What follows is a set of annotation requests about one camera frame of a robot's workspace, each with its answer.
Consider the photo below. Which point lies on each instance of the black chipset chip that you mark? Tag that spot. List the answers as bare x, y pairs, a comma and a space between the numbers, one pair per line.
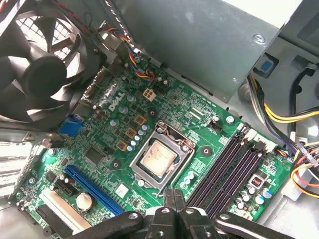
94, 154

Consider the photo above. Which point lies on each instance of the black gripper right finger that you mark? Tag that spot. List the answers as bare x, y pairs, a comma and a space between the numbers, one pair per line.
194, 224

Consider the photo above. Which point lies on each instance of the blue expansion slot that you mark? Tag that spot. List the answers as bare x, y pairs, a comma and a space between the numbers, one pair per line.
93, 190

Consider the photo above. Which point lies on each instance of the copper coil inductor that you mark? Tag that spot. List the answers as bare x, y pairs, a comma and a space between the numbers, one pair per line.
256, 183

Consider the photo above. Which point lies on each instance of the grey power supply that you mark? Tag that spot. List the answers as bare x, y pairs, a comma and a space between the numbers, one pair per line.
199, 37

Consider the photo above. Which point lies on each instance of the white four-pin connector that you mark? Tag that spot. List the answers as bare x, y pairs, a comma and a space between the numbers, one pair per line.
149, 94

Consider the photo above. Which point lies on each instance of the black PC case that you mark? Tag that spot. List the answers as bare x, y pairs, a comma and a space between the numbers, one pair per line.
274, 216

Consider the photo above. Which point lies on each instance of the CPU socket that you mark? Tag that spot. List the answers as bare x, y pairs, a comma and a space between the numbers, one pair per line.
172, 142

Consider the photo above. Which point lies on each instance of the green motherboard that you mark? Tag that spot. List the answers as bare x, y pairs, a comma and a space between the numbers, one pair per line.
207, 117

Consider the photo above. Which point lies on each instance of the long black expansion slot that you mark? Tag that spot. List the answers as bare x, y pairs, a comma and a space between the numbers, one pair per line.
53, 221

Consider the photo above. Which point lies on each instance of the blue pin header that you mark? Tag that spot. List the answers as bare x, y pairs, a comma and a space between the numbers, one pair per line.
71, 125

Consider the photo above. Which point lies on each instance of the white expansion slot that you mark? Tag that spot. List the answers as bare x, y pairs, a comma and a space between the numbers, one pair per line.
66, 210

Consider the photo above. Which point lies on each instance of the black case fan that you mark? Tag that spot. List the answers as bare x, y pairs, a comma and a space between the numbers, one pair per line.
47, 72

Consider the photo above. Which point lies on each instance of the black RAM slot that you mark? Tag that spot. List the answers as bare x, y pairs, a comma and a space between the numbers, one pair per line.
233, 174
210, 174
244, 174
221, 174

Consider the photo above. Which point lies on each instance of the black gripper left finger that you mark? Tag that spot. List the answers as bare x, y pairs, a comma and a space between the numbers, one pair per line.
162, 224

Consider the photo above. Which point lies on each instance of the silver coin battery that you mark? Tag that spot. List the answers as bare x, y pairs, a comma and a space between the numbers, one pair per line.
84, 200

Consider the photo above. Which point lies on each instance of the silver CPU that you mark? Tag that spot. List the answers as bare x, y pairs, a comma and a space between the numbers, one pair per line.
159, 159

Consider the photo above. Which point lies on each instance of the brown square inductor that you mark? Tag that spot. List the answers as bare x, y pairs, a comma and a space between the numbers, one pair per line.
130, 132
122, 145
139, 120

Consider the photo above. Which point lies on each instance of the short black expansion slot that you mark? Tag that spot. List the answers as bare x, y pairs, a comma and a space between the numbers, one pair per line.
63, 188

